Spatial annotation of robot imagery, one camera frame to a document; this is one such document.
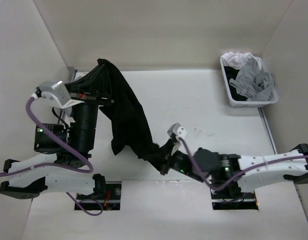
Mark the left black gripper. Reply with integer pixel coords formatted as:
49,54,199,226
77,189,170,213
63,62,115,152

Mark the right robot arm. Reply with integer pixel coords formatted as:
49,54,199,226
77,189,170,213
157,144,308,198

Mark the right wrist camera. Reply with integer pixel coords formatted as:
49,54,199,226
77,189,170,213
167,122,187,139

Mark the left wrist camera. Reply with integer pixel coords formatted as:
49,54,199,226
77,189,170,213
32,81,83,109

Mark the black tank top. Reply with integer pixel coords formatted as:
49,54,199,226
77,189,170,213
66,58,174,175

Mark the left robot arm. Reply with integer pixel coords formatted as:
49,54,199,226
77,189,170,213
0,92,107,200

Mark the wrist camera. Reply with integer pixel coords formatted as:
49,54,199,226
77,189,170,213
32,81,83,109
167,122,187,139

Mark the white garment in basket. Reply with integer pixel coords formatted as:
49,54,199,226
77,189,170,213
220,52,262,70

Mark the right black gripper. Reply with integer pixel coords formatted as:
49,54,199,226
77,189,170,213
143,137,206,182

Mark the white laundry basket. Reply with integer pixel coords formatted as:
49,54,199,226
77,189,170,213
219,56,278,108

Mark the grey garment in basket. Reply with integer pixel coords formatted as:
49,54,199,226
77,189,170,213
229,59,274,102

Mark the black garment in basket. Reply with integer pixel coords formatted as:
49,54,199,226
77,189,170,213
224,66,247,102

